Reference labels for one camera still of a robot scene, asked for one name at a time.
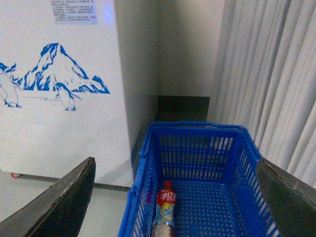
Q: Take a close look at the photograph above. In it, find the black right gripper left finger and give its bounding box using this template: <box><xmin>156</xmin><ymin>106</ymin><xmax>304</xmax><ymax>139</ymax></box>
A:
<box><xmin>0</xmin><ymin>157</ymin><xmax>96</xmax><ymax>237</ymax></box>

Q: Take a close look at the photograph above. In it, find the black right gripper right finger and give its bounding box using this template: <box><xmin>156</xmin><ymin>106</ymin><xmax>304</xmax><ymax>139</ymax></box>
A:
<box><xmin>256</xmin><ymin>158</ymin><xmax>316</xmax><ymax>237</ymax></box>

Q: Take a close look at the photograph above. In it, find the iced tea drink bottle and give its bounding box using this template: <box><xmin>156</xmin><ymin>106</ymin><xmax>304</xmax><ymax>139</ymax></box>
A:
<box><xmin>151</xmin><ymin>181</ymin><xmax>177</xmax><ymax>237</ymax></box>

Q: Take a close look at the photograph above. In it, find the blue plastic shopping basket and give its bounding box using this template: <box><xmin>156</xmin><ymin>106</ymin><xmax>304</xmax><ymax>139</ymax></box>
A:
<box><xmin>118</xmin><ymin>121</ymin><xmax>281</xmax><ymax>237</ymax></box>

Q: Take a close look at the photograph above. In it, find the white pleated curtain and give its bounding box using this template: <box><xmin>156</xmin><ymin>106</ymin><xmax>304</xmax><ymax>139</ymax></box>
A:
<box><xmin>207</xmin><ymin>0</ymin><xmax>316</xmax><ymax>187</ymax></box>

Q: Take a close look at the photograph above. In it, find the white chest freezer blue rim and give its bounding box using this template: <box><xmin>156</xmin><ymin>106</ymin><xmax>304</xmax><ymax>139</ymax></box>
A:
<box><xmin>0</xmin><ymin>0</ymin><xmax>158</xmax><ymax>187</ymax></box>

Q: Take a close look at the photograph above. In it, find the grey info label sticker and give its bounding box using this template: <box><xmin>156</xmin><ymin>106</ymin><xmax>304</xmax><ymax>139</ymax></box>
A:
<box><xmin>50</xmin><ymin>0</ymin><xmax>98</xmax><ymax>25</ymax></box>

